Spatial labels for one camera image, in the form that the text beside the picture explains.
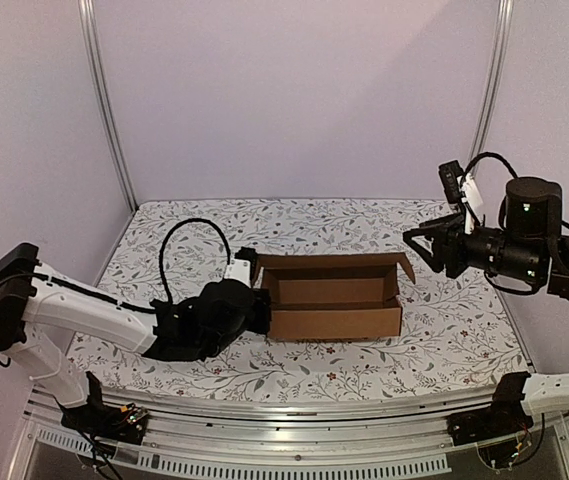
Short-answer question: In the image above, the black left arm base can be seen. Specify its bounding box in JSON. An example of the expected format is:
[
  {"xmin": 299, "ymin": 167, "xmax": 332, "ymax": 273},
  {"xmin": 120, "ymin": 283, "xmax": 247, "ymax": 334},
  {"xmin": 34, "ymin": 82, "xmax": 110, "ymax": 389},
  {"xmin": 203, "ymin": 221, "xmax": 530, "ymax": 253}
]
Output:
[{"xmin": 61, "ymin": 372, "xmax": 150, "ymax": 445}]

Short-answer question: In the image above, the aluminium frame post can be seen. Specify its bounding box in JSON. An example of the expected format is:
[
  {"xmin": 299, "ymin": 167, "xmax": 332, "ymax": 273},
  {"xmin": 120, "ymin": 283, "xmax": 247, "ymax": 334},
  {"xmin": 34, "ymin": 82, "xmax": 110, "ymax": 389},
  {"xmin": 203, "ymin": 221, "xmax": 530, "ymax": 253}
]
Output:
[
  {"xmin": 468, "ymin": 0, "xmax": 515, "ymax": 161},
  {"xmin": 78, "ymin": 0, "xmax": 139, "ymax": 214}
]

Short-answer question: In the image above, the brown cardboard box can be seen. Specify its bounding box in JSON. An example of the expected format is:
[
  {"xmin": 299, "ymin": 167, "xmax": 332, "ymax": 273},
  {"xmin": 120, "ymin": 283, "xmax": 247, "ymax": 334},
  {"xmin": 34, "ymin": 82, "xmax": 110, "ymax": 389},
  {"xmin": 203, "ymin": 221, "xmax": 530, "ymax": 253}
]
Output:
[{"xmin": 258, "ymin": 252, "xmax": 416, "ymax": 342}]

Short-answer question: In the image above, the front aluminium rail frame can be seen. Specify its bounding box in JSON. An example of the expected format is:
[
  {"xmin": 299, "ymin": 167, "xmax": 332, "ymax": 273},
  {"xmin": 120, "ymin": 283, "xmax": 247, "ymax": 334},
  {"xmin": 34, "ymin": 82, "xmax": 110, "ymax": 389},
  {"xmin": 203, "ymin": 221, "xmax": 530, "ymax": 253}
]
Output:
[{"xmin": 4, "ymin": 386, "xmax": 569, "ymax": 479}]

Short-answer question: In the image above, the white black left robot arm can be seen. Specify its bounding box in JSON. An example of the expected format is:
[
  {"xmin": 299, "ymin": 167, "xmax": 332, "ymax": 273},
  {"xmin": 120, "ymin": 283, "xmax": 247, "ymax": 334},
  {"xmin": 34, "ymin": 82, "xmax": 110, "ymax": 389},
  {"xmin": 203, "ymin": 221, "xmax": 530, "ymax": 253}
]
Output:
[{"xmin": 0, "ymin": 243, "xmax": 271, "ymax": 434}]

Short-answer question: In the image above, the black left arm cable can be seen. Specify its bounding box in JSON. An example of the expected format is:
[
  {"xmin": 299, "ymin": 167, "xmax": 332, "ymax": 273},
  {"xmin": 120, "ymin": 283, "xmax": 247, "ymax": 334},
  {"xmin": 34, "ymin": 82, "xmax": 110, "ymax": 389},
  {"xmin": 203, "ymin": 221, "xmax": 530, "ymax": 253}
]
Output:
[{"xmin": 157, "ymin": 217, "xmax": 233, "ymax": 304}]

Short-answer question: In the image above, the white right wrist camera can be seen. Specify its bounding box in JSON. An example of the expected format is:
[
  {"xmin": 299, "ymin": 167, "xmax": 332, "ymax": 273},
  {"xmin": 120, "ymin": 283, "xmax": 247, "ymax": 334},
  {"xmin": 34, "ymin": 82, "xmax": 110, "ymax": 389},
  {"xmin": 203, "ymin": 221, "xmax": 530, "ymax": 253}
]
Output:
[{"xmin": 438, "ymin": 160, "xmax": 485, "ymax": 234}]

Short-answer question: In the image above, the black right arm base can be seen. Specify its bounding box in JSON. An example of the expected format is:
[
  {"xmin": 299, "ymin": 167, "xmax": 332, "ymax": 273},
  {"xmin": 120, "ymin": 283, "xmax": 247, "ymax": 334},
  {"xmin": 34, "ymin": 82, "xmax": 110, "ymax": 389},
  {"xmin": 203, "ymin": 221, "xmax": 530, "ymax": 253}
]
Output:
[{"xmin": 446, "ymin": 372, "xmax": 534, "ymax": 470}]

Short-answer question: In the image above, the floral patterned table mat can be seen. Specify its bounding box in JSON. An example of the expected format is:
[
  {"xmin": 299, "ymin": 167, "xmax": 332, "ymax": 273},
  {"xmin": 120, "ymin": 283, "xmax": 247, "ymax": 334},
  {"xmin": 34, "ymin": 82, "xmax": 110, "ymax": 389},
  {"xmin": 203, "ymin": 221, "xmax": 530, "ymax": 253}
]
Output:
[{"xmin": 69, "ymin": 199, "xmax": 531, "ymax": 404}]

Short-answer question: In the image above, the right rear aluminium frame post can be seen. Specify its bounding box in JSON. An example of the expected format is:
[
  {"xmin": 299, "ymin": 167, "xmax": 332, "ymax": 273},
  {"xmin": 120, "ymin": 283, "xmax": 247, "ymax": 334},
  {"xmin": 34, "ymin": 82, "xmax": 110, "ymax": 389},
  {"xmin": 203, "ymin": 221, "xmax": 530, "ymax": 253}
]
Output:
[{"xmin": 468, "ymin": 0, "xmax": 515, "ymax": 161}]

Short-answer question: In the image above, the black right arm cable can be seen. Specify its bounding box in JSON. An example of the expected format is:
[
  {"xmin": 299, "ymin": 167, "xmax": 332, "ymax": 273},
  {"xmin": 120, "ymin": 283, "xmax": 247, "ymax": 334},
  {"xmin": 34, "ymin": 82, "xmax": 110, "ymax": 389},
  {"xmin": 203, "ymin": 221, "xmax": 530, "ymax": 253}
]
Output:
[{"xmin": 463, "ymin": 152, "xmax": 520, "ymax": 181}]

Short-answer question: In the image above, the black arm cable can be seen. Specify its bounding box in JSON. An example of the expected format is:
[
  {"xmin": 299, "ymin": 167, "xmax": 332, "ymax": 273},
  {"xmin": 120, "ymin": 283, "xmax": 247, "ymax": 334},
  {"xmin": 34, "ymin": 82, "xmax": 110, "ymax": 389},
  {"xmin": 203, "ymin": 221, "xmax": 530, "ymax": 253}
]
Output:
[
  {"xmin": 157, "ymin": 217, "xmax": 233, "ymax": 304},
  {"xmin": 463, "ymin": 152, "xmax": 520, "ymax": 181}
]

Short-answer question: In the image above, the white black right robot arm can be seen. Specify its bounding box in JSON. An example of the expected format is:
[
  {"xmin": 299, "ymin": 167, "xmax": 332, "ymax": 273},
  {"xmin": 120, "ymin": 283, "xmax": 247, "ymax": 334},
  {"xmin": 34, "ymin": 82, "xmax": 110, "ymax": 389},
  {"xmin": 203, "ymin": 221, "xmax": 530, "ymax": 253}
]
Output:
[{"xmin": 403, "ymin": 177, "xmax": 569, "ymax": 436}]

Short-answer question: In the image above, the left rear aluminium frame post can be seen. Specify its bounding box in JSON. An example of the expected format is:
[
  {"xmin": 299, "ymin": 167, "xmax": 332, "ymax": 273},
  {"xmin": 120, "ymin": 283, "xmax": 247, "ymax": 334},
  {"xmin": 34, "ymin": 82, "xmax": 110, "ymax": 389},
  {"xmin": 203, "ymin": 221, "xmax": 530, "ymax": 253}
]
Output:
[{"xmin": 78, "ymin": 0, "xmax": 139, "ymax": 214}]

